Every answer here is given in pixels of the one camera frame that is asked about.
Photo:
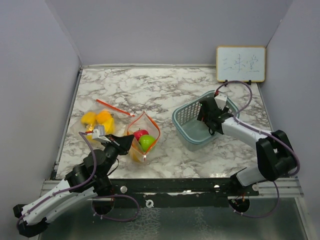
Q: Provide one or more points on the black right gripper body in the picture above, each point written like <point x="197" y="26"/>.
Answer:
<point x="202" y="117"/>

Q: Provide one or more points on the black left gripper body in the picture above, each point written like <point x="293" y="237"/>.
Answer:
<point x="112" y="152"/>

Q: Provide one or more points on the orange-yellow toy bell pepper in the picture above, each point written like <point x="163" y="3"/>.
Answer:
<point x="137" y="156"/>

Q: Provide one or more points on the red toy fruit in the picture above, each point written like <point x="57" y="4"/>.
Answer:
<point x="139" y="133"/>

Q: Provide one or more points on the green toy apple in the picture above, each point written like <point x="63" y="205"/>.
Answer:
<point x="146" y="141"/>

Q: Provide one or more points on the clear orange-zip bag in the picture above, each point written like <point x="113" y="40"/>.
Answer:
<point x="121" y="117"/>
<point x="143" y="121"/>

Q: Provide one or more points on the yellow toy lemon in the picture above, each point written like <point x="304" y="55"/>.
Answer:
<point x="105" y="119"/>

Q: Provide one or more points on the yellow toy bell pepper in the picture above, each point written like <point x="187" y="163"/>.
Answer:
<point x="88" y="118"/>

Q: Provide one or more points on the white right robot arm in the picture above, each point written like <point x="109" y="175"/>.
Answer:
<point x="275" y="156"/>

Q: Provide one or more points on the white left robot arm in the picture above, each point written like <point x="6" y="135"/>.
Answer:
<point x="89" y="179"/>

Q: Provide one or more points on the pale green plastic basket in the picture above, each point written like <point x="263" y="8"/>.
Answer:
<point x="193" y="133"/>

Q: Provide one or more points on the small framed whiteboard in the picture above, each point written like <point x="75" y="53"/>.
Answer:
<point x="241" y="63"/>

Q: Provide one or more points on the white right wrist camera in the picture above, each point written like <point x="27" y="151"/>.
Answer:
<point x="221" y="100"/>

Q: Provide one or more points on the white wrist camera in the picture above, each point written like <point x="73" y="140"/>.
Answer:
<point x="98" y="134"/>
<point x="221" y="100"/>

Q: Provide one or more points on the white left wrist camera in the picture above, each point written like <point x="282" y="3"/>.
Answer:
<point x="98" y="134"/>

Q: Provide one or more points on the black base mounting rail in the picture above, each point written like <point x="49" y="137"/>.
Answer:
<point x="138" y="193"/>

